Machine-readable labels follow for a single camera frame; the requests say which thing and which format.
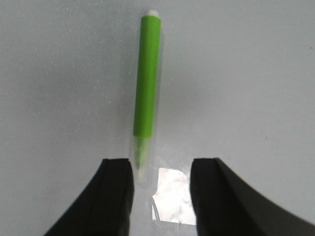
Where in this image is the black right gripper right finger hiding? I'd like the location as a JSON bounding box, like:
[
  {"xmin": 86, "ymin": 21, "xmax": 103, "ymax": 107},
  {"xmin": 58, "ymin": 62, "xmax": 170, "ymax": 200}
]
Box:
[{"xmin": 190, "ymin": 158, "xmax": 315, "ymax": 236}]

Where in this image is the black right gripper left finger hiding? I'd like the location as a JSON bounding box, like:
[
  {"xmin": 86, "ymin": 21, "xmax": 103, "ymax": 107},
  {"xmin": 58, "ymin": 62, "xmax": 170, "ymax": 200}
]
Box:
[{"xmin": 46, "ymin": 159, "xmax": 134, "ymax": 236}]

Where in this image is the green highlighter pen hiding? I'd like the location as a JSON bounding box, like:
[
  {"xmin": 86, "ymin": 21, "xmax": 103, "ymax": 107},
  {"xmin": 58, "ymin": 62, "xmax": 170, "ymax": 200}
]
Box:
[{"xmin": 132, "ymin": 9, "xmax": 161, "ymax": 181}]

